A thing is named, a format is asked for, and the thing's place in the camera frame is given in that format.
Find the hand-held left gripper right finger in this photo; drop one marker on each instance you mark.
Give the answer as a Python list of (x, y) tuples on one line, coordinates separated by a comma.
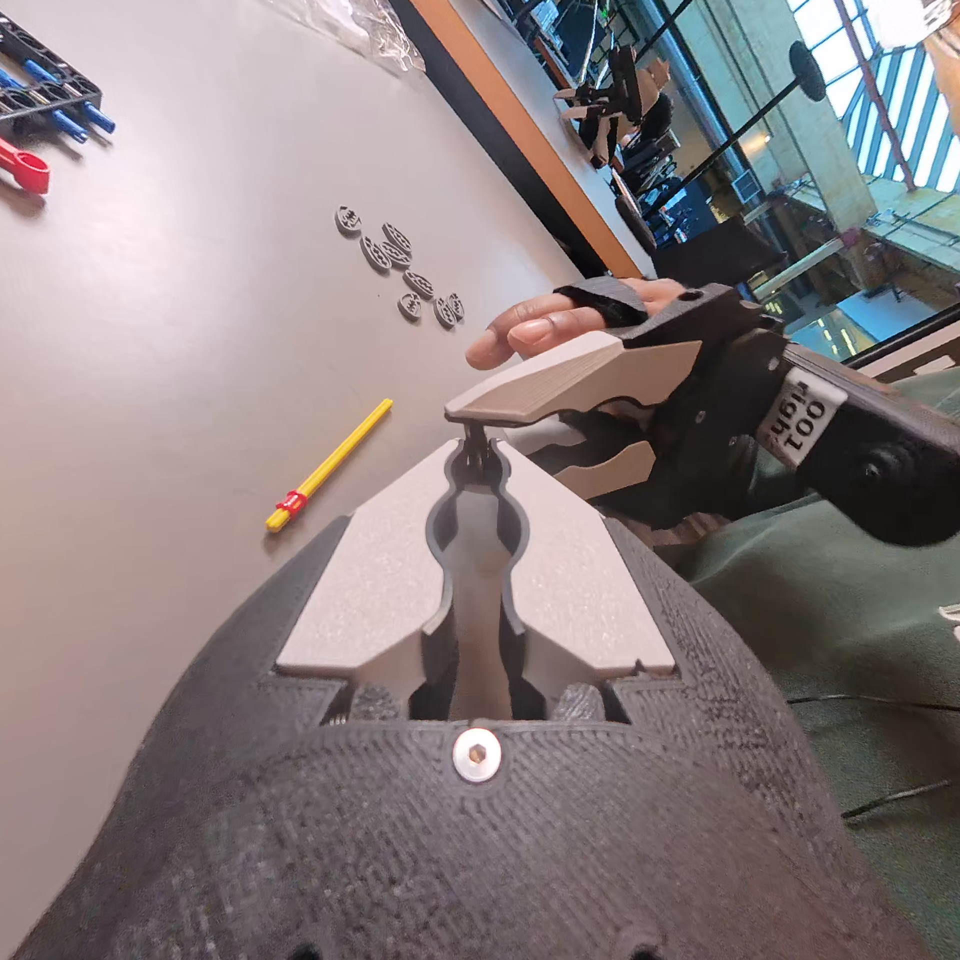
[(585, 600)]

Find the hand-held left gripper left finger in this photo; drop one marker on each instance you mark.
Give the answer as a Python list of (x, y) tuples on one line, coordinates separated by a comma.
[(367, 592)]

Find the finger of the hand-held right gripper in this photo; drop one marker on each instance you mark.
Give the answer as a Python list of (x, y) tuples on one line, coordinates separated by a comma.
[(570, 371), (615, 469)]

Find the red lego bush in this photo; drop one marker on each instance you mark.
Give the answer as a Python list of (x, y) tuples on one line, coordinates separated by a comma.
[(292, 502)]

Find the brown lego connector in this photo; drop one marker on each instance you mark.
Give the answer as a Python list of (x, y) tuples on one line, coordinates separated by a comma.
[(476, 457)]

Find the yellow lego axle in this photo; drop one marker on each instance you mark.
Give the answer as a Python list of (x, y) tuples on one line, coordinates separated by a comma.
[(337, 457)]

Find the cluster of grey discs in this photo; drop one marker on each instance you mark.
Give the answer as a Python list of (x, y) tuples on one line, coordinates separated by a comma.
[(375, 255)]

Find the person's right hand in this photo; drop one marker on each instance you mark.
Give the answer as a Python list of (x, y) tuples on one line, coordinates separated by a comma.
[(525, 330)]

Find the person's green sweatshirt torso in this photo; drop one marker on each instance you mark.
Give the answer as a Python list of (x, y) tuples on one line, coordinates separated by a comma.
[(825, 637)]

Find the black and tan device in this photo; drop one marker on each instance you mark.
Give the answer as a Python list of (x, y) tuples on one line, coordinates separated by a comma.
[(615, 97)]

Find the grey table with orange edge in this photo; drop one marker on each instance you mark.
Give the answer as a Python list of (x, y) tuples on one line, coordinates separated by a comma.
[(510, 75)]

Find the clear plastic bag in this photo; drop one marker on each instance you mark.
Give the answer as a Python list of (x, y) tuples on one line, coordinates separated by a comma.
[(360, 30)]

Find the black stanchion post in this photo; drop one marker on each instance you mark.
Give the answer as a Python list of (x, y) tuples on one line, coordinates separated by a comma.
[(806, 69)]

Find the black lego frame assembly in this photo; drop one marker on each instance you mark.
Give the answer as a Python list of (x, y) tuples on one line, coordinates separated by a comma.
[(75, 82)]

